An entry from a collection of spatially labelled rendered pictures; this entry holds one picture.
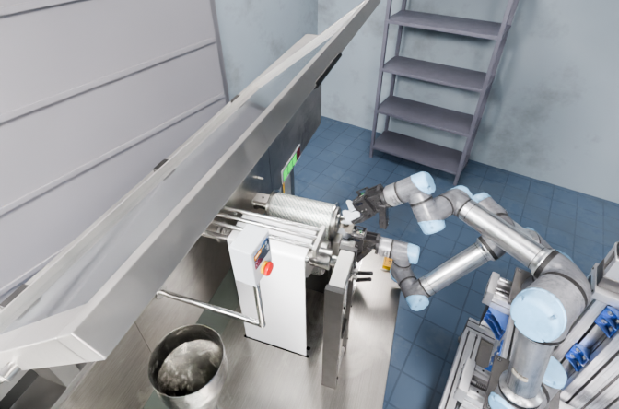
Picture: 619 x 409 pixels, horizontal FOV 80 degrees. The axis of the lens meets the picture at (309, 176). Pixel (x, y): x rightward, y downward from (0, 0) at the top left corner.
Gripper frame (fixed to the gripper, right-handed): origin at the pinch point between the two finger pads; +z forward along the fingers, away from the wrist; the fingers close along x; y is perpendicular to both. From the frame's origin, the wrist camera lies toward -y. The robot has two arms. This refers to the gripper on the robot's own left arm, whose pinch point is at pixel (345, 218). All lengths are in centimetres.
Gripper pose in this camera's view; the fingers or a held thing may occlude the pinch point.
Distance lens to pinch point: 138.1
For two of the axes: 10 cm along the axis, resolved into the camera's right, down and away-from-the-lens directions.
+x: -3.2, 5.8, -7.5
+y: -6.1, -7.3, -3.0
